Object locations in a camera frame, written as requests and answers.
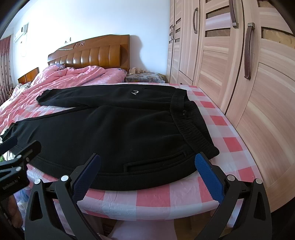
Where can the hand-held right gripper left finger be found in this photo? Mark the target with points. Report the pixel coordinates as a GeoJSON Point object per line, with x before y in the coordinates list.
{"type": "Point", "coordinates": [88, 177]}

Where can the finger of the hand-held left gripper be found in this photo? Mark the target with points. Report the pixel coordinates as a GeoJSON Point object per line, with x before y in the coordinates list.
{"type": "Point", "coordinates": [9, 141]}
{"type": "Point", "coordinates": [28, 148]}

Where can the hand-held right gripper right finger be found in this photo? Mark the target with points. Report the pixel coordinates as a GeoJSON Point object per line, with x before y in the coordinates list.
{"type": "Point", "coordinates": [207, 177]}

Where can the black pants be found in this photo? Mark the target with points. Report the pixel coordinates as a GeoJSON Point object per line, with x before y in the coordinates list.
{"type": "Point", "coordinates": [115, 129]}

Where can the pink checkered bed sheet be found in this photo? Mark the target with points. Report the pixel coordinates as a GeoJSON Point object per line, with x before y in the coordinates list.
{"type": "Point", "coordinates": [225, 143]}

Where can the floral pillow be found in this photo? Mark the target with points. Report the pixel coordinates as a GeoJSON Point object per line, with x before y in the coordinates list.
{"type": "Point", "coordinates": [22, 87]}

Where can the brown wooden bedside cabinet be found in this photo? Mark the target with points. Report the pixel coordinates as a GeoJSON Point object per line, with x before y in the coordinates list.
{"type": "Point", "coordinates": [28, 75]}

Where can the red patterned curtain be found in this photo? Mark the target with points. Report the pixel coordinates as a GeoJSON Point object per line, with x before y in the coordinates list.
{"type": "Point", "coordinates": [4, 69]}

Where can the pink quilt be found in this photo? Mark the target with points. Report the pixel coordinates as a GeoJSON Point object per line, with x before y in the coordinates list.
{"type": "Point", "coordinates": [76, 76]}

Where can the light wooden wardrobe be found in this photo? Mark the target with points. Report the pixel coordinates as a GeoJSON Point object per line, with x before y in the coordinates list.
{"type": "Point", "coordinates": [265, 103]}

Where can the white air conditioner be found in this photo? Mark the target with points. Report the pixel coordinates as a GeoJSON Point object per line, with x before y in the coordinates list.
{"type": "Point", "coordinates": [22, 32]}

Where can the wooden bed headboard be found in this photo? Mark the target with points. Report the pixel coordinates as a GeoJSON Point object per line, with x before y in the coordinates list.
{"type": "Point", "coordinates": [92, 53]}

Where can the small beige box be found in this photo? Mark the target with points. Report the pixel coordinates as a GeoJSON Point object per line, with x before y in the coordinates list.
{"type": "Point", "coordinates": [132, 70]}

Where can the nightstand with floral cloth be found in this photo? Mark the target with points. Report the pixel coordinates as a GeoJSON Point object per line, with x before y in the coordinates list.
{"type": "Point", "coordinates": [147, 77]}

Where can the wall hook rack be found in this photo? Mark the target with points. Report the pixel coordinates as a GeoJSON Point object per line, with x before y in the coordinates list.
{"type": "Point", "coordinates": [67, 41]}

